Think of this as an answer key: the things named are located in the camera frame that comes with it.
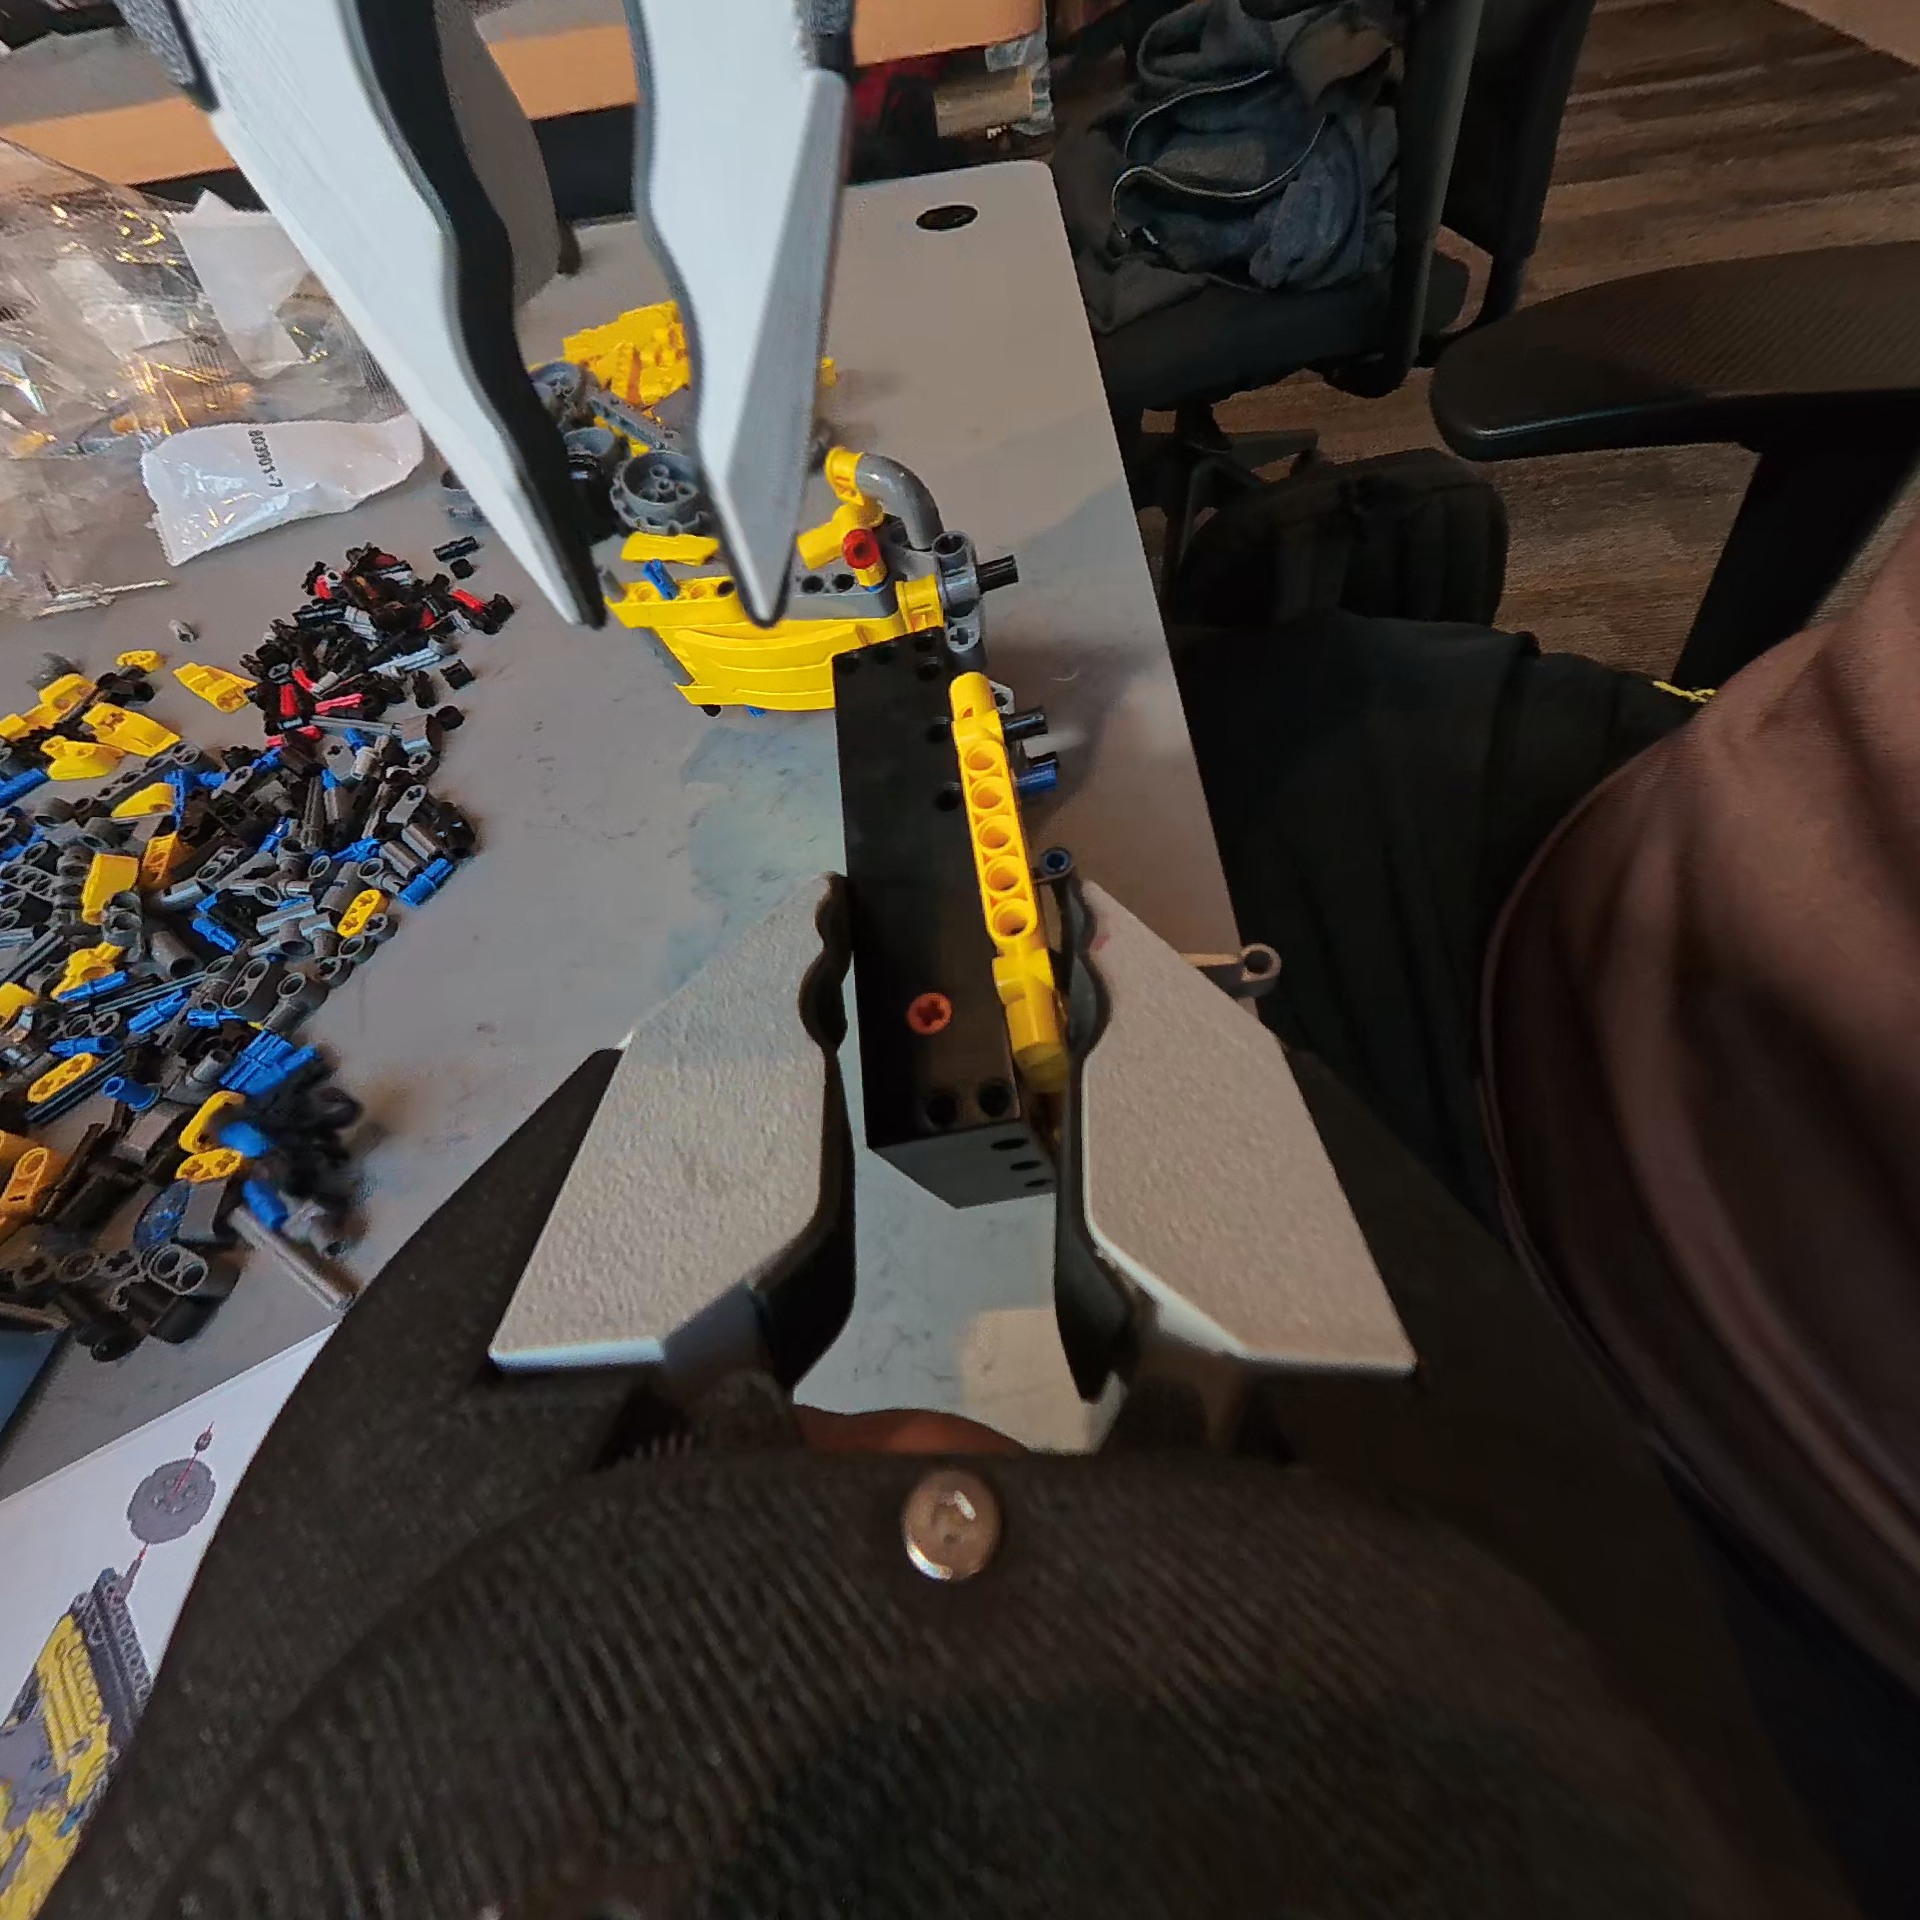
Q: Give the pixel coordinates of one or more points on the background wooden table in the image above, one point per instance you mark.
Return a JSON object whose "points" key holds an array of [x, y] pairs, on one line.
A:
{"points": [[90, 142]]}

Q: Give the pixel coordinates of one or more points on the cluster of yellow curved panels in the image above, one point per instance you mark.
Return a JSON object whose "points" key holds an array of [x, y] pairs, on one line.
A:
{"points": [[90, 721]]}

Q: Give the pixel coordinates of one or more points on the grey desk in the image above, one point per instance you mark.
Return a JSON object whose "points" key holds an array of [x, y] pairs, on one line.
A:
{"points": [[599, 840]]}

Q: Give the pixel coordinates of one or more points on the small white label bag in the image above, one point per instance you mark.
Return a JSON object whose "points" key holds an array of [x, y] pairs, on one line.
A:
{"points": [[270, 480]]}

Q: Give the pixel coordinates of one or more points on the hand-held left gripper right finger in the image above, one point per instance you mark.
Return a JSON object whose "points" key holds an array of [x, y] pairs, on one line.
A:
{"points": [[1230, 1185]]}

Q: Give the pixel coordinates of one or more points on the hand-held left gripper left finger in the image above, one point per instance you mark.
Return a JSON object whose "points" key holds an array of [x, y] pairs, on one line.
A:
{"points": [[675, 1185]]}

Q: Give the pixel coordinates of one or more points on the black backpack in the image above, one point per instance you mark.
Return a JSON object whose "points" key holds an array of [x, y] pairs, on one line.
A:
{"points": [[1230, 149]]}

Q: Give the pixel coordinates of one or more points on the person's brown sweater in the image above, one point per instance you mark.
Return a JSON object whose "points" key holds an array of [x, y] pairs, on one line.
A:
{"points": [[1724, 1050]]}

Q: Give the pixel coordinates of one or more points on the pile of black red pins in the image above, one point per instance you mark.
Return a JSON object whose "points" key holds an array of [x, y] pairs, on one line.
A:
{"points": [[375, 645]]}

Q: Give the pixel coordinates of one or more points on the pile of blue grey brick parts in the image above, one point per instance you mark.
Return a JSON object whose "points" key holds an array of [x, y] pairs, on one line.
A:
{"points": [[196, 960]]}

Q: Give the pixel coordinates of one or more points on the crumpled clear plastic bag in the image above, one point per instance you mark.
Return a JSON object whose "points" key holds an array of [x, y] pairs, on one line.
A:
{"points": [[61, 570], [119, 299]]}

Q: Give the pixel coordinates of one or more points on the yellow curved panel assembly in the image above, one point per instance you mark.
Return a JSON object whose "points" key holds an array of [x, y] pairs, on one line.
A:
{"points": [[751, 660]]}

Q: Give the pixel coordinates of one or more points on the yellow black brick vehicle model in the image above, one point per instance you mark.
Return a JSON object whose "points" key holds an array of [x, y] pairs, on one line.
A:
{"points": [[902, 840]]}

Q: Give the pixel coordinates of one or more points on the black mesh chair armrest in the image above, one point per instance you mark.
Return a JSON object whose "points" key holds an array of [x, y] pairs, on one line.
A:
{"points": [[1651, 358]]}

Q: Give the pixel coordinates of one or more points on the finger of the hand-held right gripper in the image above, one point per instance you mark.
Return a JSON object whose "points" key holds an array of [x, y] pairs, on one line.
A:
{"points": [[751, 225], [331, 181]]}

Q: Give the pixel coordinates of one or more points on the open instruction booklet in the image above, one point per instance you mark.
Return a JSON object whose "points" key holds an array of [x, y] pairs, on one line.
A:
{"points": [[90, 1651]]}

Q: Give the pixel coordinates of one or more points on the black office chair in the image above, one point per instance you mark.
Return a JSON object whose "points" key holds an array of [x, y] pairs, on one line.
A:
{"points": [[1484, 149]]}

